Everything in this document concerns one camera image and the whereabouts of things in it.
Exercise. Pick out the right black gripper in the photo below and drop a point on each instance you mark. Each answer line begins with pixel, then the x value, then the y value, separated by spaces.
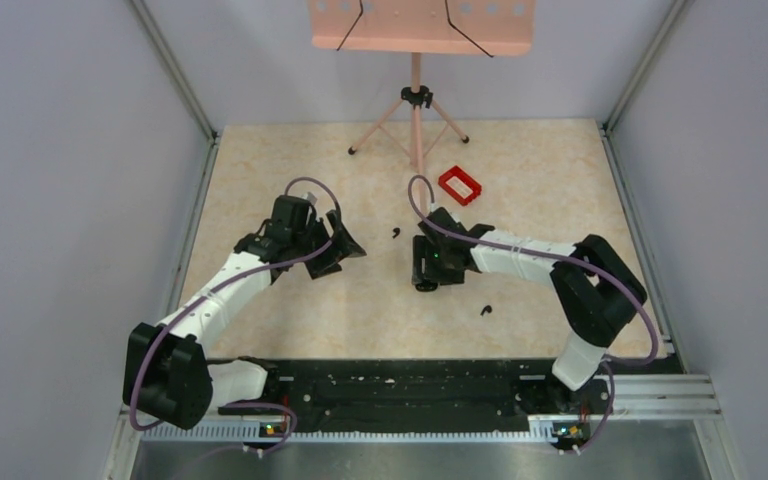
pixel 423 249

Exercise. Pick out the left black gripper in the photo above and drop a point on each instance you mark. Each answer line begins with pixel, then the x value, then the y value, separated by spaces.
pixel 326 264

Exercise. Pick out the black earbud charging case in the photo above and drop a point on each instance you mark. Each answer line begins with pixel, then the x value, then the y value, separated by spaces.
pixel 426 286

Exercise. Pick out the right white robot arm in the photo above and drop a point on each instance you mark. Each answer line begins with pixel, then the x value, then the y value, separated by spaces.
pixel 597 291

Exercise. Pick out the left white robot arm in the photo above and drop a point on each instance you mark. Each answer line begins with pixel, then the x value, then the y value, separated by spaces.
pixel 167 372

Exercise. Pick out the red plastic box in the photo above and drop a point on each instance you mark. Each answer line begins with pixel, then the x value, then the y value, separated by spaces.
pixel 460 185

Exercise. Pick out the pink music stand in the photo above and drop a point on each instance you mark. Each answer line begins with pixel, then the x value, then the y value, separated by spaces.
pixel 417 28

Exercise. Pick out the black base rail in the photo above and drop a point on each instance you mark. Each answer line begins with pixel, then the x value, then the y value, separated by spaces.
pixel 424 396

